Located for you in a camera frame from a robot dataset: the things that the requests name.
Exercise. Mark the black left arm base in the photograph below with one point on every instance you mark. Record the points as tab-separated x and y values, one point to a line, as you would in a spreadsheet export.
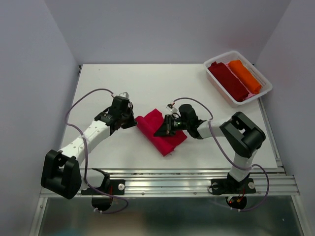
110	186

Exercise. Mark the orange rolled shirt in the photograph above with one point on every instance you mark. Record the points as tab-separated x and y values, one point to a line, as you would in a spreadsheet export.
245	76

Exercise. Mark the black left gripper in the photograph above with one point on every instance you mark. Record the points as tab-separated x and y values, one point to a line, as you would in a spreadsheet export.
132	122

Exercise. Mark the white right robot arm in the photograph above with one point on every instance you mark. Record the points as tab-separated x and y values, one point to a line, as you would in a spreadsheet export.
243	135

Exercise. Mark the dark red rolled shirt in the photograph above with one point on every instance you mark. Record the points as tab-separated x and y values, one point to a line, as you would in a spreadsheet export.
229	81

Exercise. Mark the white plastic basket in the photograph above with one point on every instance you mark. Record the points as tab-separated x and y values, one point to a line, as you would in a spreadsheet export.
226	58

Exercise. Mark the aluminium rail frame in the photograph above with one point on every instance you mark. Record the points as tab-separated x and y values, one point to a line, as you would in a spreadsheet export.
194	182

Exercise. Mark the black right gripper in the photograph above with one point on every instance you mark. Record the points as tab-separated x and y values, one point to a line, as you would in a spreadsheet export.
166	128

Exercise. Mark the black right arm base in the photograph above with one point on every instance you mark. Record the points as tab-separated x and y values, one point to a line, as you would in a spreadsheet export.
231	186

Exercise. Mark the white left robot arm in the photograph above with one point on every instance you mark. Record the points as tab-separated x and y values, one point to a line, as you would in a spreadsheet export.
61	171

